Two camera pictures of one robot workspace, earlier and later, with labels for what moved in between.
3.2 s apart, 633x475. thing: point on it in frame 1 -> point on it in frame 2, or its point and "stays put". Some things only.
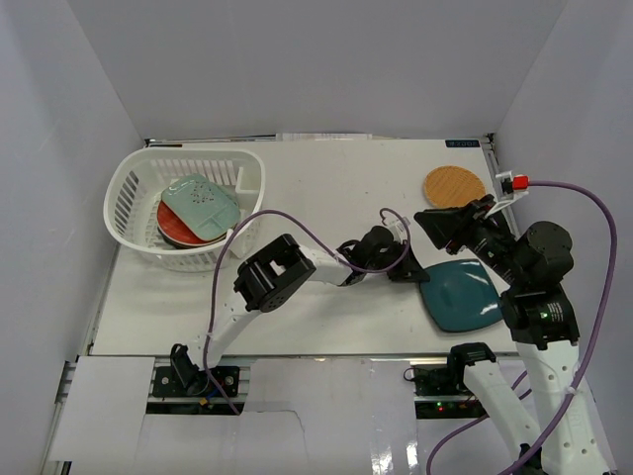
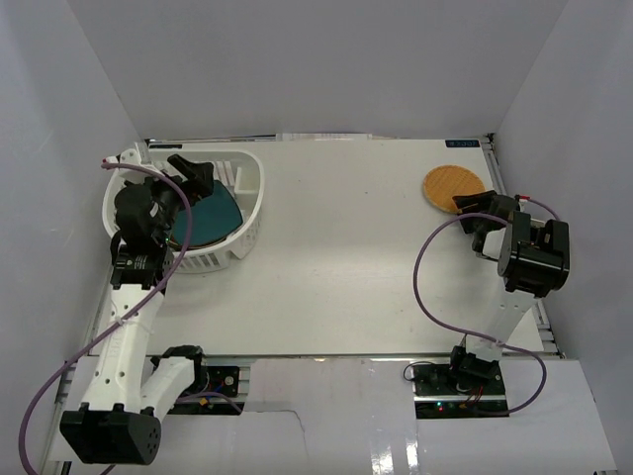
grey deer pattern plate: x=182 y=245 stays put
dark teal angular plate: x=460 y=295 -> x=213 y=217
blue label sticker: x=462 y=143 stays put
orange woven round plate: x=452 y=186 stays put
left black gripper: x=405 y=267 -> x=174 y=186
